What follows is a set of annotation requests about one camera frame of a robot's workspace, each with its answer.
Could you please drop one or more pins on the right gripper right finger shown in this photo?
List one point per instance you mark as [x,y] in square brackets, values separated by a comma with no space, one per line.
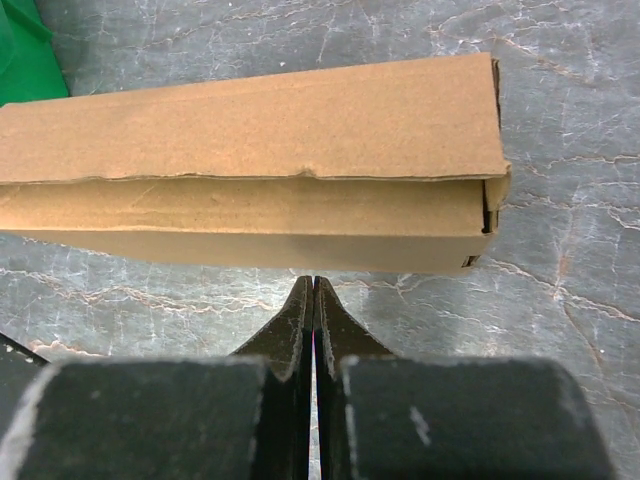
[386,416]

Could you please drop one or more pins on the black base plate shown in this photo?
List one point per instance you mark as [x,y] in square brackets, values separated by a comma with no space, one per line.
[18,367]

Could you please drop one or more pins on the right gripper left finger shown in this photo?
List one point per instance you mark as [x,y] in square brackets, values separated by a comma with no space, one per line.
[241,416]

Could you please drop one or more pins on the green plastic basket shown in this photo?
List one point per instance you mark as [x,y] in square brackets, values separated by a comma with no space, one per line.
[29,68]

